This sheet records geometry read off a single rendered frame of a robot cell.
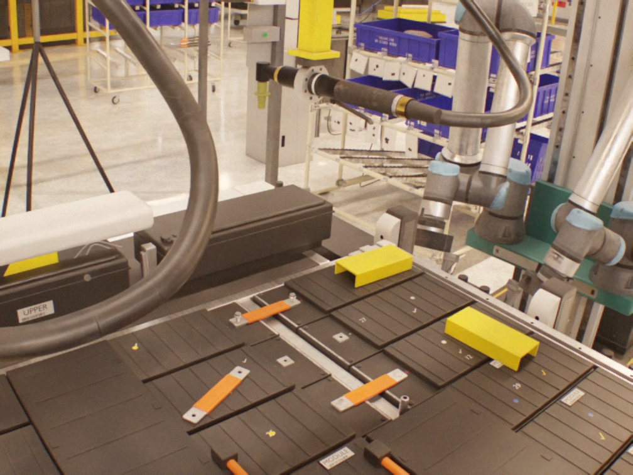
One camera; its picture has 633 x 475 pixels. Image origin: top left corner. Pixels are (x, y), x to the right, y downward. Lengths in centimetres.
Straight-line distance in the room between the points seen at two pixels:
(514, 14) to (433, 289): 101
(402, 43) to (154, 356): 297
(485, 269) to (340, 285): 249
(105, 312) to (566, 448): 72
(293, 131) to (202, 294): 375
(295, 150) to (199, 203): 442
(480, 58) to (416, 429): 140
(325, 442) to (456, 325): 38
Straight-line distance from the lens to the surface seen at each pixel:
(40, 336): 57
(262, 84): 154
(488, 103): 399
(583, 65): 229
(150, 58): 71
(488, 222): 232
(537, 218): 240
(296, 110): 494
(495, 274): 372
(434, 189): 188
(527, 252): 229
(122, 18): 73
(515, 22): 205
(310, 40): 139
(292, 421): 98
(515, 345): 117
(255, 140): 510
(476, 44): 211
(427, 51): 369
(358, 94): 132
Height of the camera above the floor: 166
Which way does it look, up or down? 24 degrees down
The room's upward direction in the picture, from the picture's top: 4 degrees clockwise
